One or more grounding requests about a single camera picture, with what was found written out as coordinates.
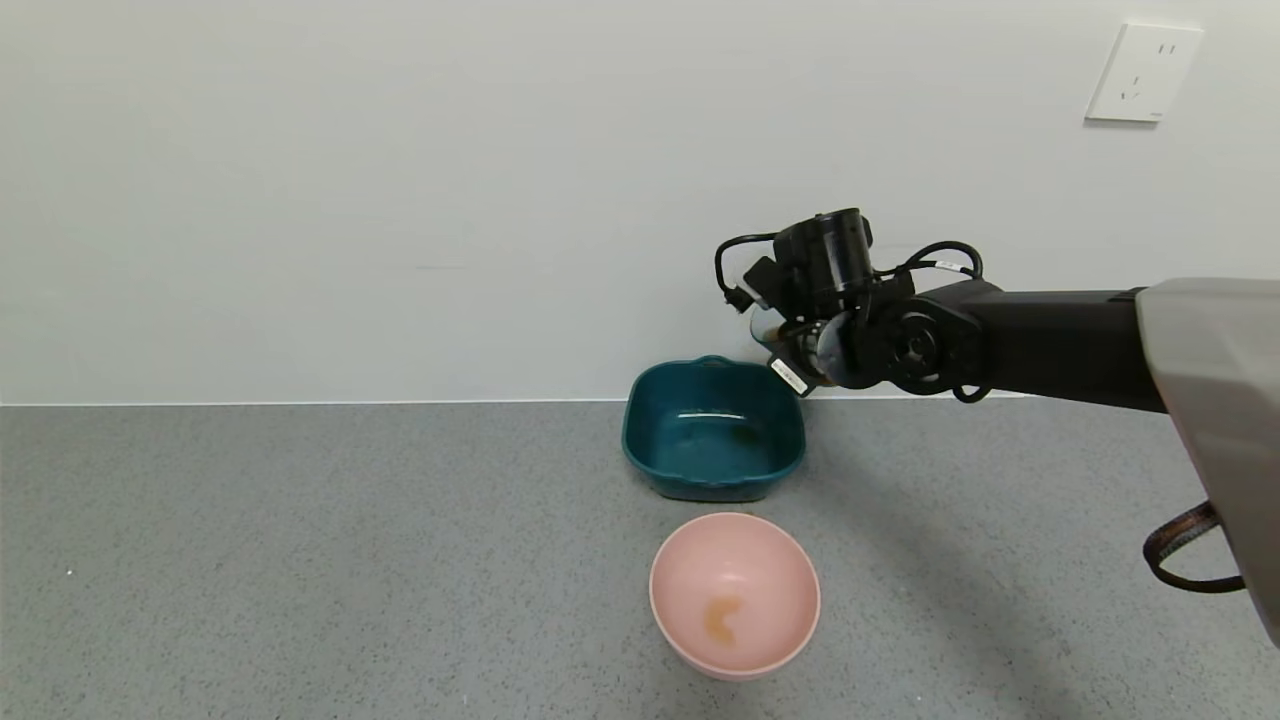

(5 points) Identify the pink plastic bowl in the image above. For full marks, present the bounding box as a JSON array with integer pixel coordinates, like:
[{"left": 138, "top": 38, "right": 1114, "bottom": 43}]
[{"left": 649, "top": 512, "right": 822, "bottom": 682}]

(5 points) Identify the teal plastic square basin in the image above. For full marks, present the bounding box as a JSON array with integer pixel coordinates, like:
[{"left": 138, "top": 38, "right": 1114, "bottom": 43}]
[{"left": 621, "top": 355, "right": 807, "bottom": 503}]

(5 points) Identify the black camera cable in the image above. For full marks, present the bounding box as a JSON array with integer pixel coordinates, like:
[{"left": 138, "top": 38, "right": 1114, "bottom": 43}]
[{"left": 714, "top": 232, "right": 783, "bottom": 314}]

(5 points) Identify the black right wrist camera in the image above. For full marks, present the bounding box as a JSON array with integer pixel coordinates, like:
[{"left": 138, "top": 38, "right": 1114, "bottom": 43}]
[{"left": 742, "top": 208, "right": 875, "bottom": 319}]

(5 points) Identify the black labelled arm cable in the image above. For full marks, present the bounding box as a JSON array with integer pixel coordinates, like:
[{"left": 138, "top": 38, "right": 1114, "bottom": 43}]
[{"left": 874, "top": 240, "right": 986, "bottom": 283}]

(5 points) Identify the dark braided cable loop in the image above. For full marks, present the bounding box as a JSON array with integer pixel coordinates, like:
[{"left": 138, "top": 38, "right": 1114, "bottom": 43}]
[{"left": 1143, "top": 500, "right": 1248, "bottom": 594}]

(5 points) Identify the white wall power socket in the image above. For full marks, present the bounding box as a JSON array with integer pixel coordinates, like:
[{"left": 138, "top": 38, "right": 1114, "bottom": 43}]
[{"left": 1085, "top": 23, "right": 1205, "bottom": 124}]

